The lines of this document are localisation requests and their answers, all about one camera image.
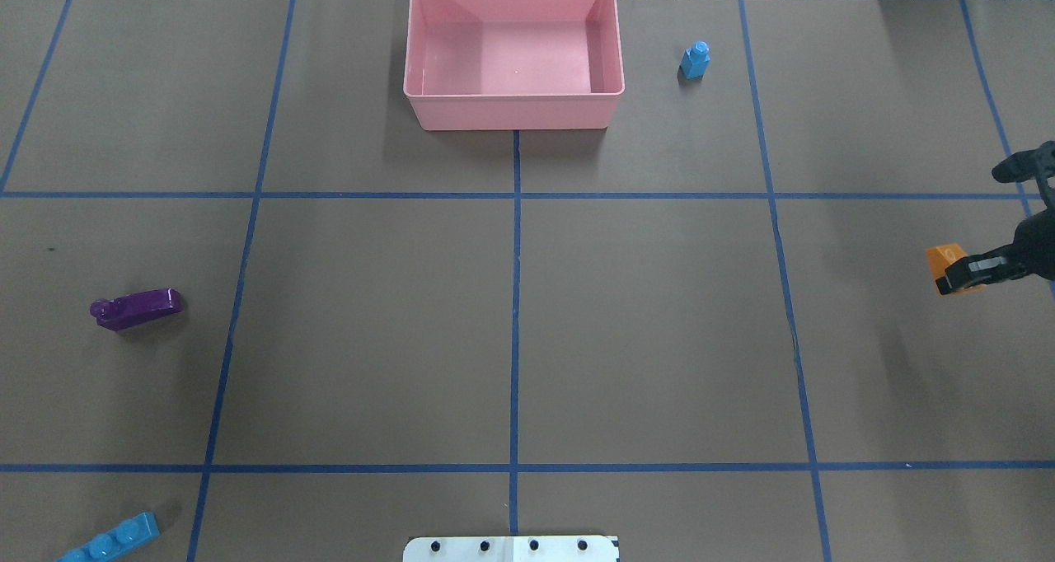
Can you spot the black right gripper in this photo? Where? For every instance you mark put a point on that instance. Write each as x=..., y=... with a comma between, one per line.
x=1037, y=241

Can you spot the pink plastic box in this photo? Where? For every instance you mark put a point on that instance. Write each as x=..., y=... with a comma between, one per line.
x=489, y=65

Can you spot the small blue block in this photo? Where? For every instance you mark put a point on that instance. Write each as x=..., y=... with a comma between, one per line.
x=695, y=60

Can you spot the purple block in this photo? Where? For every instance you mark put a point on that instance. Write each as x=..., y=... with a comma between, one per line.
x=126, y=312

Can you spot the white camera stand base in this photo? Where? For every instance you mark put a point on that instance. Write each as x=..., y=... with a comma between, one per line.
x=513, y=548

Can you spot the orange block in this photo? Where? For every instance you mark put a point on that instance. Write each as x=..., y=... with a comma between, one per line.
x=939, y=259

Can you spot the long blue four-stud block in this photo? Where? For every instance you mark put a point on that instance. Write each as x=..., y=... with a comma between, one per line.
x=130, y=535

